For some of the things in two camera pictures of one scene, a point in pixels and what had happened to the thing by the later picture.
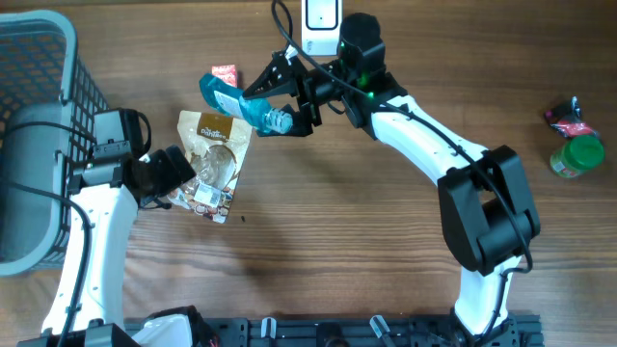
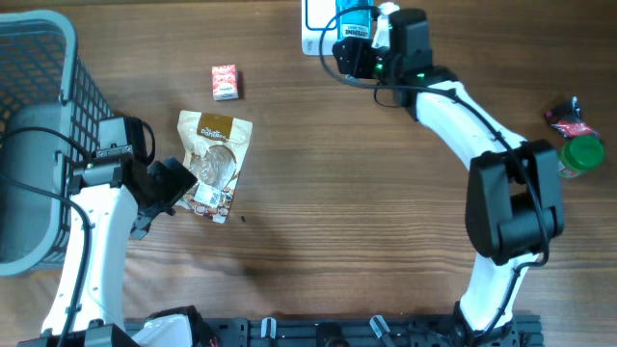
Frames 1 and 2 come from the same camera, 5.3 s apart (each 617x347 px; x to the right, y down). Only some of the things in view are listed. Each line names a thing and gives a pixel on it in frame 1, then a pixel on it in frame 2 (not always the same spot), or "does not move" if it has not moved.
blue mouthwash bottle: [254, 111] to [357, 23]
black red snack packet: [565, 119] does not move
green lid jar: [576, 155] does not move
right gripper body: [322, 87] to [370, 64]
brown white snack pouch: [216, 144] does not move
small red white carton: [227, 72] does not move
